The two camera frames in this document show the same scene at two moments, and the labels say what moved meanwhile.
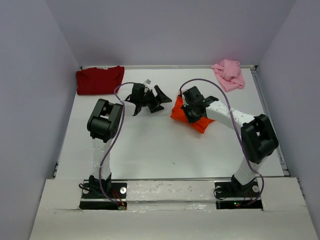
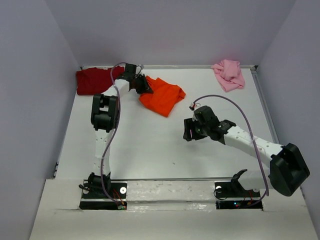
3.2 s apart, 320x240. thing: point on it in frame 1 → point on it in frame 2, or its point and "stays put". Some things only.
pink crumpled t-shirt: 229,74 stays put
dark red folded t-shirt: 98,81 stays put
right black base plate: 230,195 stays put
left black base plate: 104,196 stays put
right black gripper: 191,119 → 189,124
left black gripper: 162,99 → 146,89
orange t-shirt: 179,113 → 164,97
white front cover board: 170,210 stays put
